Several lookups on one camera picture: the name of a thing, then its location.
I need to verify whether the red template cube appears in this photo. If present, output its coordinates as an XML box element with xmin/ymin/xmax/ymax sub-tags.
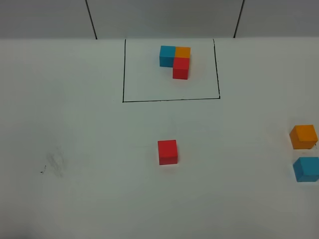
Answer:
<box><xmin>172</xmin><ymin>57</ymin><xmax>190</xmax><ymax>80</ymax></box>

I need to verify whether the blue template cube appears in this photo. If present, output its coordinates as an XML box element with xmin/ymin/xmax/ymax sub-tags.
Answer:
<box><xmin>159</xmin><ymin>45</ymin><xmax>176</xmax><ymax>67</ymax></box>

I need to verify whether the orange template cube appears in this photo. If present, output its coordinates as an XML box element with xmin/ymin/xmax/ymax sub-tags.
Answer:
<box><xmin>175</xmin><ymin>47</ymin><xmax>191</xmax><ymax>59</ymax></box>

